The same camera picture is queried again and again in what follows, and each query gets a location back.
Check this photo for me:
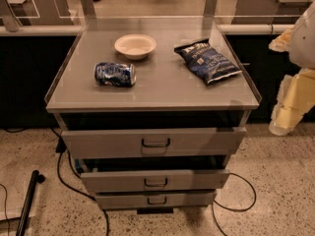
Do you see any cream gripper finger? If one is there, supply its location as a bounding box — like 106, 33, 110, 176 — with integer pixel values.
269, 29, 292, 52
269, 68, 315, 136

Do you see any grey top drawer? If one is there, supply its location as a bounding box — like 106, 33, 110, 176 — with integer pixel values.
62, 127, 246, 159

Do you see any grey drawer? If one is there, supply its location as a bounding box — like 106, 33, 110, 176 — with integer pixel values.
95, 190, 217, 210
62, 127, 246, 159
82, 169, 229, 193

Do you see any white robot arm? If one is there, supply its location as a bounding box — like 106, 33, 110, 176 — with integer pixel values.
269, 2, 315, 136

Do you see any grey drawer cabinet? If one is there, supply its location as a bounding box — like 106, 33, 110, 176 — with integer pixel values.
44, 17, 263, 215

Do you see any grey middle drawer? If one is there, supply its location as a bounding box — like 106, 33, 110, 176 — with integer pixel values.
82, 169, 229, 193

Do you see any grey bottom drawer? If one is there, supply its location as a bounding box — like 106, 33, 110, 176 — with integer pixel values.
95, 190, 217, 210

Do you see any blue chip bag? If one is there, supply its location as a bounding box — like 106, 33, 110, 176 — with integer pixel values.
174, 38, 241, 85

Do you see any blue crushed soda can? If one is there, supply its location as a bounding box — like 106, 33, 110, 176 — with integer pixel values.
94, 62, 136, 88

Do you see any clear acrylic barrier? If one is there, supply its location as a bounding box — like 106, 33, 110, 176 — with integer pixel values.
7, 0, 314, 34

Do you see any black pole on floor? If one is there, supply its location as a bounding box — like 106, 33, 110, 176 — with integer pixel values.
16, 170, 45, 236

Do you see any black floor cable right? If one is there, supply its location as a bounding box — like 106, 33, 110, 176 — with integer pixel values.
211, 172, 258, 236

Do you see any black floor cable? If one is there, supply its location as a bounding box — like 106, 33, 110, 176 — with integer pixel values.
48, 127, 110, 236
211, 172, 258, 236

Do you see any black floor cable left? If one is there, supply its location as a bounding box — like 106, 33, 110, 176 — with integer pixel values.
48, 127, 110, 236

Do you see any thin black cable far left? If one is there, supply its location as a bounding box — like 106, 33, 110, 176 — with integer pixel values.
0, 183, 11, 236

